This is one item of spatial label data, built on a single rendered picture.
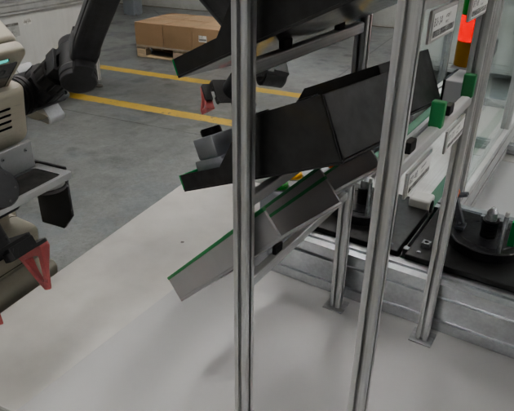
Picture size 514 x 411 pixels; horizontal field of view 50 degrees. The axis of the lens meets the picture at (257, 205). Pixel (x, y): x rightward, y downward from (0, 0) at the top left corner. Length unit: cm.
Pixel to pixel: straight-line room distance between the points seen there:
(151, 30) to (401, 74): 643
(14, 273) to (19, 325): 27
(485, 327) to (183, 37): 590
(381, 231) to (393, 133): 10
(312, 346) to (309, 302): 13
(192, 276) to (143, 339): 23
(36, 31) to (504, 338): 468
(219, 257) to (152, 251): 51
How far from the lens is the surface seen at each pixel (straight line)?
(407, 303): 107
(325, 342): 101
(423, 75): 79
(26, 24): 515
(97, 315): 110
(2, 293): 132
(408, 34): 50
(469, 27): 121
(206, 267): 80
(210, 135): 74
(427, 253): 109
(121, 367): 98
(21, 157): 126
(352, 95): 60
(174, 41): 673
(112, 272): 121
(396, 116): 52
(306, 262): 112
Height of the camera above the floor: 153
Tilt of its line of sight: 28 degrees down
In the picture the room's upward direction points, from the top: 1 degrees clockwise
